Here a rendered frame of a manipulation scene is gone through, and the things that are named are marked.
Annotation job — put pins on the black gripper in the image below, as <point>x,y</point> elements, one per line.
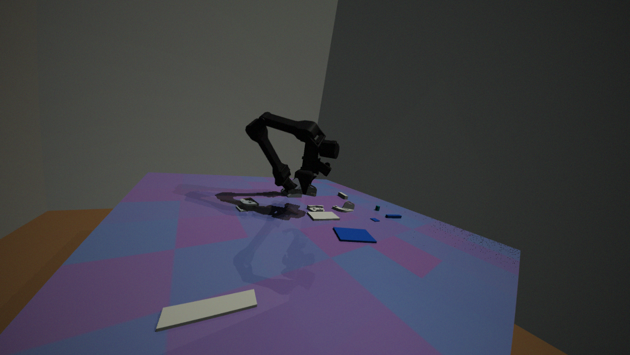
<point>305,175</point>

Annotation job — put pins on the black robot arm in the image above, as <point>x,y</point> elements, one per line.
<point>305,131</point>

